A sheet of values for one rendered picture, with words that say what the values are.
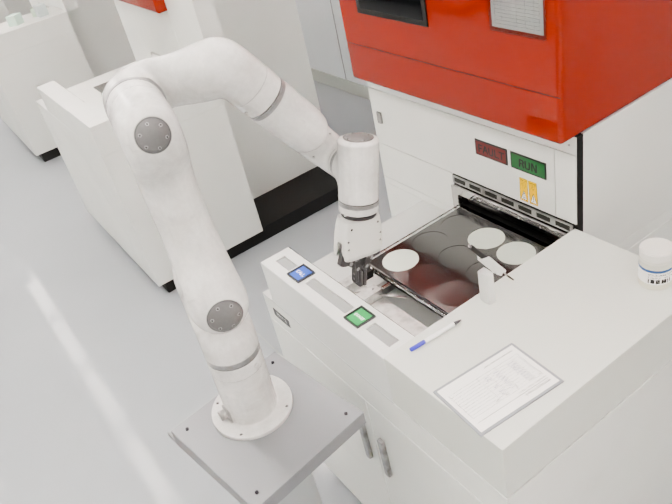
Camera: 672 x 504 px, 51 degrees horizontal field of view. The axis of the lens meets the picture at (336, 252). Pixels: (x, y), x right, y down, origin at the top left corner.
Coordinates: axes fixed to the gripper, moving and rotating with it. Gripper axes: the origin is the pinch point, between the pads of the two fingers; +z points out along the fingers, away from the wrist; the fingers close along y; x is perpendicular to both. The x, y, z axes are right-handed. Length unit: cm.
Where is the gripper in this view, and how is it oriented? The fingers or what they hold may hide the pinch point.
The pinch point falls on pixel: (359, 275)
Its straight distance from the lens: 154.1
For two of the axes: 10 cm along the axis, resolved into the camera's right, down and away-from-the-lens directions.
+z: 0.2, 8.8, 4.7
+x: 5.7, 3.7, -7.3
